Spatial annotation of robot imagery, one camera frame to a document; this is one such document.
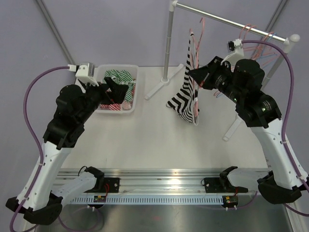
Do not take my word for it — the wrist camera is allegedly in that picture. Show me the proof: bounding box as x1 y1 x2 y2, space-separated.
221 39 244 66
67 62 99 86

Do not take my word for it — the pink wire hanger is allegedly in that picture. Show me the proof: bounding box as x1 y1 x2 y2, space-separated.
213 32 278 96

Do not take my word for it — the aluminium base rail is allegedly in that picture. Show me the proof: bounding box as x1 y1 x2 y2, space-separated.
55 169 271 194

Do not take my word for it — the white clothes rack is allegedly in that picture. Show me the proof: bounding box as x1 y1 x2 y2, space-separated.
144 0 300 141

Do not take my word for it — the black white striped tank top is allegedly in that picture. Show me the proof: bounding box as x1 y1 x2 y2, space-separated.
166 32 199 126

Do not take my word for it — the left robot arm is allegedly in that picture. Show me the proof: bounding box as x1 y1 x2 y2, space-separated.
6 77 128 225

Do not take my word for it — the red white striped tank top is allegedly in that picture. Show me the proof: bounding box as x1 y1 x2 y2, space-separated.
98 102 132 111

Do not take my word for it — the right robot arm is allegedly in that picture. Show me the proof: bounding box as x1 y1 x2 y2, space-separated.
188 57 309 204

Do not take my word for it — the blue wire hanger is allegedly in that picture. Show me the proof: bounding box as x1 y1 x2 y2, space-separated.
213 33 278 98

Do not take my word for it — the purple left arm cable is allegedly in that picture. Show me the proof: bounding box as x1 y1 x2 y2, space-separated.
9 66 73 232

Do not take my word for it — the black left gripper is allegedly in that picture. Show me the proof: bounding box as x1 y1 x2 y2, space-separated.
76 77 128 124

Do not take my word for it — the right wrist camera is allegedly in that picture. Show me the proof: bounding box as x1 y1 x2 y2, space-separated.
221 39 244 66

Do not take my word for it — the white slotted cable duct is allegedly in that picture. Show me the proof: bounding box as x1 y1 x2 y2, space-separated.
70 195 223 205

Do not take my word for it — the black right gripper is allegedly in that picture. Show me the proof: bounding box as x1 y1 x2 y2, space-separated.
189 56 244 104

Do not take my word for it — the white plastic basket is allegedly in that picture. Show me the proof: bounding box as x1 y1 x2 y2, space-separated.
95 64 139 115

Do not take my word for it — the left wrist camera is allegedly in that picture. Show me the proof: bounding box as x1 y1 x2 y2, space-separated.
67 62 99 86

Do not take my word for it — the green white striped tank top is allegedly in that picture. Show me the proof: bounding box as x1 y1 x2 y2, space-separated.
102 70 136 102

